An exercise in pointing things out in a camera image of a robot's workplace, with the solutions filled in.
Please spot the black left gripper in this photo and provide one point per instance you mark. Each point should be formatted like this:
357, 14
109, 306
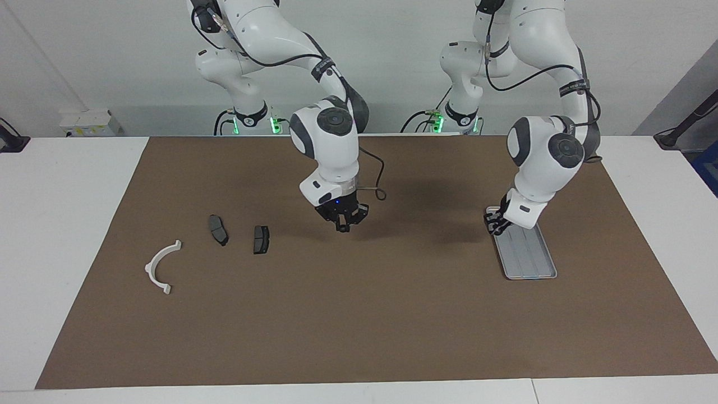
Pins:
502, 207

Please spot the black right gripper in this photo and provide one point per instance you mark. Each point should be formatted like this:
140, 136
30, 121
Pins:
339, 207

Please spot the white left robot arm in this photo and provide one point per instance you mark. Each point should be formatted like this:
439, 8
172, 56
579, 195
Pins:
544, 163

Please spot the silver metal tray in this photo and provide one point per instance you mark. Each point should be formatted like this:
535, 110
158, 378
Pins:
527, 252

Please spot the short dark grey brake pad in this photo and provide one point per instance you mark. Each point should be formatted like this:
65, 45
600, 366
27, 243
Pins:
261, 240

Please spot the brown table mat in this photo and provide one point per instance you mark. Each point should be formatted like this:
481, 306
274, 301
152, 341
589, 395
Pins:
364, 314

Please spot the long dark grey brake pad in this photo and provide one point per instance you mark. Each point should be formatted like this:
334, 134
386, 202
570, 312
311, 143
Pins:
219, 230

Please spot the blue box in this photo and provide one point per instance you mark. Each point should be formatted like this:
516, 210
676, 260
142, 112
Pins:
709, 168

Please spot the white power strip box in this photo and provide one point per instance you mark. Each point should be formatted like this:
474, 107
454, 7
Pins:
90, 123

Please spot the black desk clamp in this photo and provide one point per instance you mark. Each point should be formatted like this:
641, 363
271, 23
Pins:
14, 145

